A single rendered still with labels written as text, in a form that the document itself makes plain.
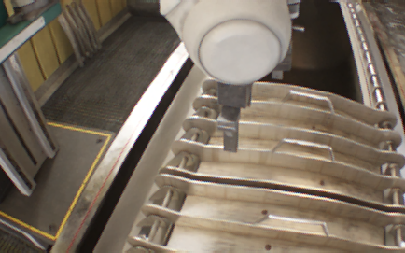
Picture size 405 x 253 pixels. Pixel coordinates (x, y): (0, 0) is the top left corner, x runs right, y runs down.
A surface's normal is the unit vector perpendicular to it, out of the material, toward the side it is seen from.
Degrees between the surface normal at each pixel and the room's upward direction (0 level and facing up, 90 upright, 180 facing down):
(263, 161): 90
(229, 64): 96
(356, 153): 90
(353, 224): 11
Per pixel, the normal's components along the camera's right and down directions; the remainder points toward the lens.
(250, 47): 0.00, 0.77
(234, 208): -0.20, -0.73
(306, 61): -0.38, 0.30
